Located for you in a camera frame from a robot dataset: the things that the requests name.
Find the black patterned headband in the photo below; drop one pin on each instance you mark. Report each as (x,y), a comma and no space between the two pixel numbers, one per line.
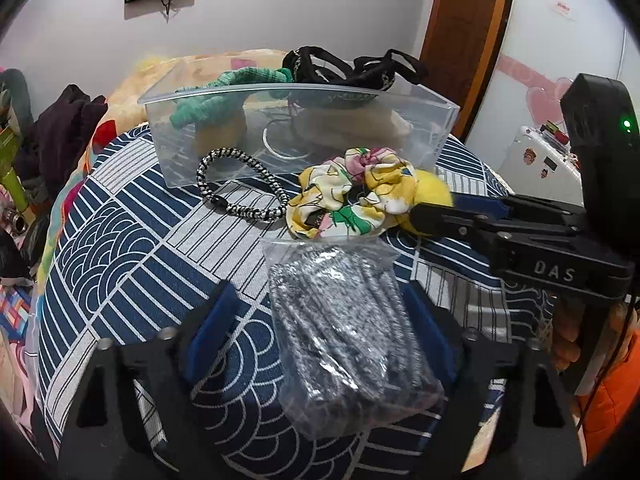
(385,72)
(305,65)

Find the yellow fluffy scrunchie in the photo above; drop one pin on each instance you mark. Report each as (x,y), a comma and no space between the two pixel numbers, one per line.
(434,187)

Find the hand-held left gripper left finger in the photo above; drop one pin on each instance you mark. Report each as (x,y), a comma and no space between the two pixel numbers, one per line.
(214,321)

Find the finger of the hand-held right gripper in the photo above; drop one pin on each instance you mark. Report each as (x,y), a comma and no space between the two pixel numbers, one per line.
(442,222)
(477,202)

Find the clear plastic box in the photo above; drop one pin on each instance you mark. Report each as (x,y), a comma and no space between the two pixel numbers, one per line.
(225,110)

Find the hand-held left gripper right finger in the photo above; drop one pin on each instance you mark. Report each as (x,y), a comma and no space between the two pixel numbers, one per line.
(429,331)

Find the green knitted scrunchie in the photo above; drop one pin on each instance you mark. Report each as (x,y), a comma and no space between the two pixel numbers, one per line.
(200,110)

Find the brown wooden door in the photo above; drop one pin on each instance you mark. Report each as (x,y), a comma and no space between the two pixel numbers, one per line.
(465,35)

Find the dark purple clothing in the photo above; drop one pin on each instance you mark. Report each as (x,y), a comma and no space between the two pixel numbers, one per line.
(60,130)

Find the white stickered suitcase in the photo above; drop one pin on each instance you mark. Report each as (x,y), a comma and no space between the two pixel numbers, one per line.
(537,165)

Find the green bottle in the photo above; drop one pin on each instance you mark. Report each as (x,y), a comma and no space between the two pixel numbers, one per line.
(11,170)

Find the small white wall label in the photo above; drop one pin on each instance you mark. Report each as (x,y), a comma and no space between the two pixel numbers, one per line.
(562,8)

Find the person's right hand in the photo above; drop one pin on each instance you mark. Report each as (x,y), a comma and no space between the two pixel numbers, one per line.
(565,337)

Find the beige fluffy pompom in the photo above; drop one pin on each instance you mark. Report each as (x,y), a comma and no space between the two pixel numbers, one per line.
(350,125)
(220,132)

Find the person's right forearm orange sleeve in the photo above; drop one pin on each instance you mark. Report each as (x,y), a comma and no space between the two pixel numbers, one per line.
(612,410)

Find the floral fabric scrunchie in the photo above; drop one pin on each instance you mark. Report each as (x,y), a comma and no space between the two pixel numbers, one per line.
(345,192)

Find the blue white patterned cloth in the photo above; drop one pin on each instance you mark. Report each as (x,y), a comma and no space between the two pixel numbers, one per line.
(130,260)

